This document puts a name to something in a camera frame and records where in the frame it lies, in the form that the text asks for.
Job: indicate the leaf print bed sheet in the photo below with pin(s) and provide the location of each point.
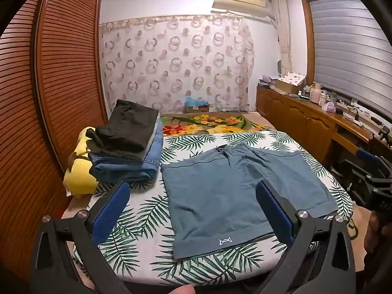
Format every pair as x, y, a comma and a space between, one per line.
147, 220

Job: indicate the pink tissue pack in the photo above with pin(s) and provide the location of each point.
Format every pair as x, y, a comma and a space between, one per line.
329, 107

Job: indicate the yellow plush toy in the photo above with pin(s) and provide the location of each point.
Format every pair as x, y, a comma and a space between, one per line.
78, 174

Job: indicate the small white fan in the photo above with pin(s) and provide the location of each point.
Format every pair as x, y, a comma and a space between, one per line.
280, 67

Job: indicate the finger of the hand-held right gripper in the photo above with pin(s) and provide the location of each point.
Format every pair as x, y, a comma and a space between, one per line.
358, 174
367, 155

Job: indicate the person's right hand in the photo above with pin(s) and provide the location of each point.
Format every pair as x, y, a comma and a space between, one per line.
375, 229

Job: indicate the grey folded pants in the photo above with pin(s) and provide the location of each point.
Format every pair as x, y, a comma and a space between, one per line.
152, 137

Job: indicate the wooden louvered wardrobe doors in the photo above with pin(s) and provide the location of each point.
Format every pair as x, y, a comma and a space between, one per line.
46, 98

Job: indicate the white power strip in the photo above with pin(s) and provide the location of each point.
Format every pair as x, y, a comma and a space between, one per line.
352, 118

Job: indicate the beige hanging curtain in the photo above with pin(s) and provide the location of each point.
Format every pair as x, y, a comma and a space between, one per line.
284, 36

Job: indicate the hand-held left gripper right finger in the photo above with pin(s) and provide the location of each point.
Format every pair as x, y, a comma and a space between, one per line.
272, 214

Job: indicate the blue short pants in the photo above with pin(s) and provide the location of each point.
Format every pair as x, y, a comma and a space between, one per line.
226, 196

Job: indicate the polka dot box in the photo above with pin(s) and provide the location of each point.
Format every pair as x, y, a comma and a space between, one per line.
289, 81

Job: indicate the small cardboard box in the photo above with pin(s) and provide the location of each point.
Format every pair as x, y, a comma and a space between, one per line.
196, 109

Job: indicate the wooden sideboard cabinet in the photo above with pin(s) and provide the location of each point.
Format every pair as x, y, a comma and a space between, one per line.
294, 116

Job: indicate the grey window blind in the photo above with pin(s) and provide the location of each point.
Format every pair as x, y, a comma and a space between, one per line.
346, 43

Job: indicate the dark olive folded pants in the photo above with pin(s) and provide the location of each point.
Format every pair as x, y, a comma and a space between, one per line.
125, 128

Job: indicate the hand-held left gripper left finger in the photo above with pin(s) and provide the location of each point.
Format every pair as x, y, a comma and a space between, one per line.
110, 214

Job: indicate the white air conditioner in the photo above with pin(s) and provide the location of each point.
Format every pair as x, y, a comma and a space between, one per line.
239, 1

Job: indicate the person's left hand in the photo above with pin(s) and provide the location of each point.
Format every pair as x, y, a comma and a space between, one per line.
183, 290

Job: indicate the pink thermos bottle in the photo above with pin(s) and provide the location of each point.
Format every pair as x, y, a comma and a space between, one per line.
315, 93

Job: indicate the blue denim folded jeans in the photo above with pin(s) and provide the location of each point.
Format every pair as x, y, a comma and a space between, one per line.
128, 168

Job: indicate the floral blanket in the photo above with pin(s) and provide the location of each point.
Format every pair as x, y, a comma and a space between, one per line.
196, 125

